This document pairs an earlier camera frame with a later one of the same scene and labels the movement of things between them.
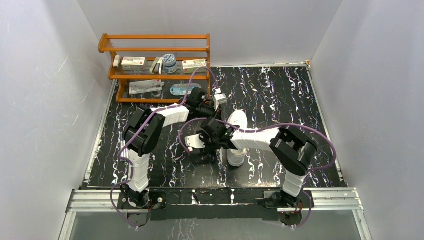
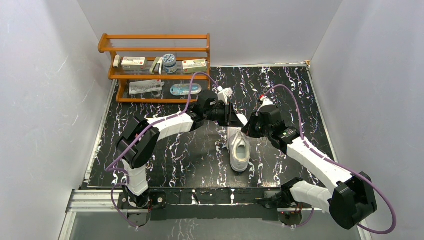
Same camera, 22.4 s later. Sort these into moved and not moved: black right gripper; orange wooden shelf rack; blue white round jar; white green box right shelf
Moved: black right gripper
Not moved: blue white round jar; orange wooden shelf rack; white green box right shelf
